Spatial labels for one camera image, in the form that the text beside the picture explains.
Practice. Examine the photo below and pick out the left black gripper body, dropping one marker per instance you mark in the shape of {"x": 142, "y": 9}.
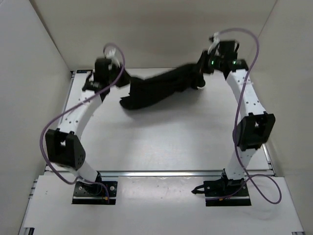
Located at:
{"x": 124, "y": 80}

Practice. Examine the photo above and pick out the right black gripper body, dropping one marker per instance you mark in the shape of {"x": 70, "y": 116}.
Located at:
{"x": 211, "y": 62}

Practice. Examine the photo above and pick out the black skirt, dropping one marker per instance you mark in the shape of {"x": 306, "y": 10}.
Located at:
{"x": 149, "y": 91}

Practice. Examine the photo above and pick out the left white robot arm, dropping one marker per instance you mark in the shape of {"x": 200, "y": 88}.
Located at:
{"x": 63, "y": 144}

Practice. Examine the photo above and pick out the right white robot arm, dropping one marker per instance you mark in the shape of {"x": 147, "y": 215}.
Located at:
{"x": 253, "y": 124}

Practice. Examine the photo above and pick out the left blue label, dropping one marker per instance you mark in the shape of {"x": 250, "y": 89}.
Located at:
{"x": 84, "y": 71}

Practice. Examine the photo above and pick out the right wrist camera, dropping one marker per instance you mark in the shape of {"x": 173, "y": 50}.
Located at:
{"x": 214, "y": 39}

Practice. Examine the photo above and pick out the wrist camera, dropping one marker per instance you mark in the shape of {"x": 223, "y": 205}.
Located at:
{"x": 214, "y": 39}
{"x": 111, "y": 55}

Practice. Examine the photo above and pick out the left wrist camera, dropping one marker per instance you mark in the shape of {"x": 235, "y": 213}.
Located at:
{"x": 111, "y": 55}

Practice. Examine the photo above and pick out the aluminium rail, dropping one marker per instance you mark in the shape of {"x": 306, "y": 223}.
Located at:
{"x": 158, "y": 173}

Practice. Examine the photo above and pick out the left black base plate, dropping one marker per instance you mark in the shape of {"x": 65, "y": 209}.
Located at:
{"x": 85, "y": 194}

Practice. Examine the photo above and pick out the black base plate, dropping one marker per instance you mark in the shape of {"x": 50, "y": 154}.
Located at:
{"x": 85, "y": 194}
{"x": 224, "y": 192}

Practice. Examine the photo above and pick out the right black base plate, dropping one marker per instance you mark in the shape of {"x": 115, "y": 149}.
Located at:
{"x": 224, "y": 192}

